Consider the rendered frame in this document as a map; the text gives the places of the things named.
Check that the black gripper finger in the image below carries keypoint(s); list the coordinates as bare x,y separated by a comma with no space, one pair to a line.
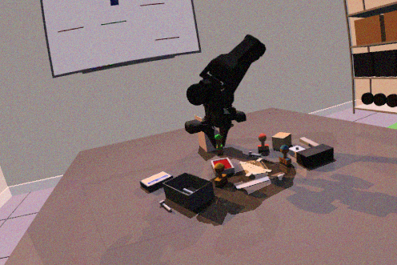
210,134
223,130

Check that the red-handled rubber stamp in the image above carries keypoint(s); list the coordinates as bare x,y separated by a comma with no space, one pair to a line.
263,148

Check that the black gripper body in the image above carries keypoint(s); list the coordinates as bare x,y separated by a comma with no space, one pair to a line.
195,126

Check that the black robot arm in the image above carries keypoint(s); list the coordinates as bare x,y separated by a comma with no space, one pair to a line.
229,68

